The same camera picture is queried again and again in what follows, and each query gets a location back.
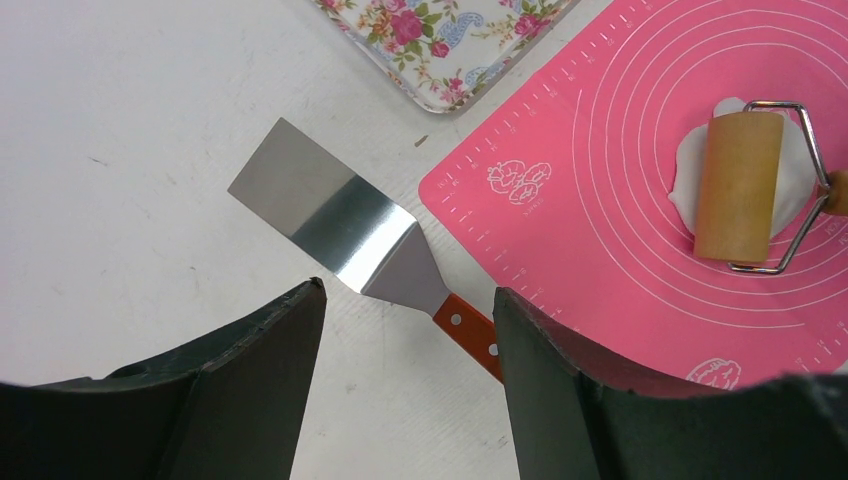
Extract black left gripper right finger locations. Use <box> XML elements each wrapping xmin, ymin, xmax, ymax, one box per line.
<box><xmin>493</xmin><ymin>287</ymin><xmax>847</xmax><ymax>479</ymax></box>

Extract floral rectangular tray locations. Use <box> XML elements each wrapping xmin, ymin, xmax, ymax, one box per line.
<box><xmin>315</xmin><ymin>0</ymin><xmax>575</xmax><ymax>114</ymax></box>

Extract wooden rolling pin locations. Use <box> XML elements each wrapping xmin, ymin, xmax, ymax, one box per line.
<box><xmin>693</xmin><ymin>100</ymin><xmax>847</xmax><ymax>275</ymax></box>

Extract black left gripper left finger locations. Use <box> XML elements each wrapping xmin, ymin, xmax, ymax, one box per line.
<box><xmin>1</xmin><ymin>278</ymin><xmax>327</xmax><ymax>479</ymax></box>

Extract pink silicone baking mat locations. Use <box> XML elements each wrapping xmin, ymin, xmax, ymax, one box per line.
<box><xmin>419</xmin><ymin>1</ymin><xmax>847</xmax><ymax>389</ymax></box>

